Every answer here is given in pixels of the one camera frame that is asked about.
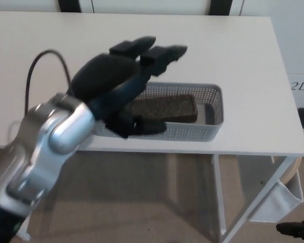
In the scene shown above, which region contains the white cabinet with label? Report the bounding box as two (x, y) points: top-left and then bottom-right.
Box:
(270, 0), (304, 157)

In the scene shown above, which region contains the grey perforated plastic basket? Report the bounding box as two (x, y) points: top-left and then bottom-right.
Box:
(91, 82), (223, 142)

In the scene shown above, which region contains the round light wooden stool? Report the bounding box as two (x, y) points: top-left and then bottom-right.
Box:
(281, 156), (301, 184)

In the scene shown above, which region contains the black vertical strip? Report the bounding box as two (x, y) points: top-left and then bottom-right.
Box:
(207, 0), (230, 16)
(57, 0), (79, 13)

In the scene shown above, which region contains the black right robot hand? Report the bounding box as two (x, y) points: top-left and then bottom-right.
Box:
(276, 220), (304, 240)

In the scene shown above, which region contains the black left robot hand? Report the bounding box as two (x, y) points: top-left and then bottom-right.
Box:
(70, 36), (188, 139)

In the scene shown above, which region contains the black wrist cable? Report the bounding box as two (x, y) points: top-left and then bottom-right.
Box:
(25, 50), (73, 112)

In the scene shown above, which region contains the dark felt board eraser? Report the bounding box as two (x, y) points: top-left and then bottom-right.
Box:
(125, 94), (200, 125)

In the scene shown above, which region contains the white fabric side pouch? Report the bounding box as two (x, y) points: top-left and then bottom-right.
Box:
(248, 169), (304, 223)

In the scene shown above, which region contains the white metal-frame desk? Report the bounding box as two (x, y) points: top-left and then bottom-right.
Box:
(0, 10), (304, 243)

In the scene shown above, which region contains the white cabinet row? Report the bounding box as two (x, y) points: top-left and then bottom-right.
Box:
(0, 0), (271, 18)

